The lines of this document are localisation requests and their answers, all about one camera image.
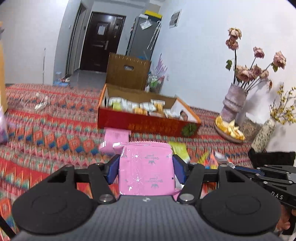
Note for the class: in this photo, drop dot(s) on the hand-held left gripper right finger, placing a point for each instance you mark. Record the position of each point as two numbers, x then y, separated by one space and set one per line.
180 169

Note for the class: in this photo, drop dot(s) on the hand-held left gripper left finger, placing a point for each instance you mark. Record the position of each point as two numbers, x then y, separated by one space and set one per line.
114 169

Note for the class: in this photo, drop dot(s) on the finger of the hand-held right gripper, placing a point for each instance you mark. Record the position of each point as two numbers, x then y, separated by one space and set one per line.
272 180
277 169

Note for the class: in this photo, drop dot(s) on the pink snack packet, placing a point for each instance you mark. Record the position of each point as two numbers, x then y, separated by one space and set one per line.
116 136
145 166

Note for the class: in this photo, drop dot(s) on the red cardboard box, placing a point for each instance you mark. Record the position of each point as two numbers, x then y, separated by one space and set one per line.
143 124

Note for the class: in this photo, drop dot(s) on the person's right hand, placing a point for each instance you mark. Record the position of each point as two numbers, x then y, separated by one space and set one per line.
285 220

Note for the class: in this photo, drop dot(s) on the black cloth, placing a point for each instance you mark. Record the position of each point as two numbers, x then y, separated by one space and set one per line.
272 158

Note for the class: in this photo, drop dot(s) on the yellow green snack packet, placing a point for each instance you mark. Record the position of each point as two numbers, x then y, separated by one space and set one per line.
180 150

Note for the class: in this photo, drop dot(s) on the speckled white vase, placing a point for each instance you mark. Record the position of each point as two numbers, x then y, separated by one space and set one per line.
263 135

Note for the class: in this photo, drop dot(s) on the white and yellow snack packet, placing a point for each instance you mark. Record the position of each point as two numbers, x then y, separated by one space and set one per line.
220 156

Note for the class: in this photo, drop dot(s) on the woven placemat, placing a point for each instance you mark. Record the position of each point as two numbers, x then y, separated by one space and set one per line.
252 128

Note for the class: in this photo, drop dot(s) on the wooden plate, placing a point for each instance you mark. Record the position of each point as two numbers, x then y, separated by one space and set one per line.
225 137

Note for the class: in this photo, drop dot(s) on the heap of yellow snack packets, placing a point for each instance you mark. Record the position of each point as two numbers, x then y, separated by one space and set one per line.
230 128

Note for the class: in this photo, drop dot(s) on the yellow flower branches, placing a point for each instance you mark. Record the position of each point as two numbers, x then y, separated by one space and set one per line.
284 106

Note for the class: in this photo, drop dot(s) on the pile of assorted snack packets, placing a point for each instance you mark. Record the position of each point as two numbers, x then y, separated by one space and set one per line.
138 107

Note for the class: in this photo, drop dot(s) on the red patterned tablecloth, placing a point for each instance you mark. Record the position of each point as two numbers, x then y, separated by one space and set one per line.
46 139

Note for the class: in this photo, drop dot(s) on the purple ribbed vase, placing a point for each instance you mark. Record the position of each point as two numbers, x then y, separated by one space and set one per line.
232 104

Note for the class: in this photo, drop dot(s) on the cluttered small shelf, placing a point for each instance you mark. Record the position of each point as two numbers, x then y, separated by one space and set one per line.
155 82

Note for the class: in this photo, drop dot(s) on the dried pink rose bouquet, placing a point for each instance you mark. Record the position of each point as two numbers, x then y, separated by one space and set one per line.
249 71

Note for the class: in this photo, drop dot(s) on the clear plastic wrapper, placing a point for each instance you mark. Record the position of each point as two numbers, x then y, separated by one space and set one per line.
38 102

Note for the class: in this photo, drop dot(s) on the blue floor item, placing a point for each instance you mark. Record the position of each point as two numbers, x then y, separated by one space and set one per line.
61 82

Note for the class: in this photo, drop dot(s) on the purple artificial flowers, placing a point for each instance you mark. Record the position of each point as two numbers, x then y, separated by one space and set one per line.
160 66

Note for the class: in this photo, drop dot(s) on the pink purple bag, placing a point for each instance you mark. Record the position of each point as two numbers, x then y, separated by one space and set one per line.
3 127

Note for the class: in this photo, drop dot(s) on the dark brown door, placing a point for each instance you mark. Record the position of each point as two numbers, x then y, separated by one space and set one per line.
97 46

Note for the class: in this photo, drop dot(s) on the grey refrigerator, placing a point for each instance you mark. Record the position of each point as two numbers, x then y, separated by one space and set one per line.
141 39

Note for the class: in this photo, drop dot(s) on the grey side door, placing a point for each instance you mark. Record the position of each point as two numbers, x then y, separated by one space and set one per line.
74 41

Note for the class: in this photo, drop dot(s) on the orange cardboard panel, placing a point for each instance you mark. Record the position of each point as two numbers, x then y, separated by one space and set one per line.
2 69

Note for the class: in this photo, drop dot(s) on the yellow box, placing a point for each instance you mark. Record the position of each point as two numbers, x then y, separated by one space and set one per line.
152 13

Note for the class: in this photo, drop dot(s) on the wall poster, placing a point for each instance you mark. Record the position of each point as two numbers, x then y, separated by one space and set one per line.
175 18

